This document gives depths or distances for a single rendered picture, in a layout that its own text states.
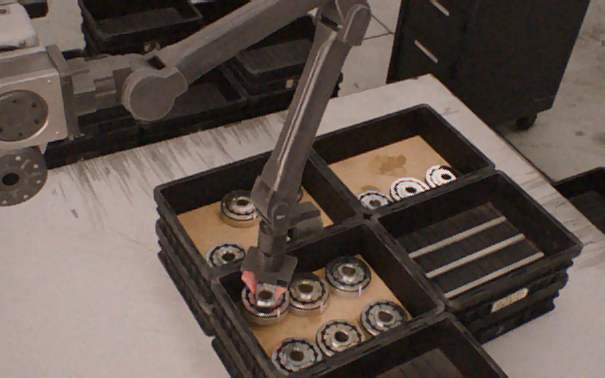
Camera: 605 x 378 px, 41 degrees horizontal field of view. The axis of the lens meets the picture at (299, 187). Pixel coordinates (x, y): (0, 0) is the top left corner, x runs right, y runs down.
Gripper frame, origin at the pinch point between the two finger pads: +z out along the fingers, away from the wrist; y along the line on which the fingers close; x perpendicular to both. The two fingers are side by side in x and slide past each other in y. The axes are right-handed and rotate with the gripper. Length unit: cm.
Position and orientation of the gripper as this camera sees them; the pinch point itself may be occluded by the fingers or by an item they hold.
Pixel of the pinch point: (266, 292)
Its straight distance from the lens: 170.0
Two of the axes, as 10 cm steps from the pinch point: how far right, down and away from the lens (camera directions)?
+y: -9.6, -2.4, 1.2
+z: -1.0, 7.4, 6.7
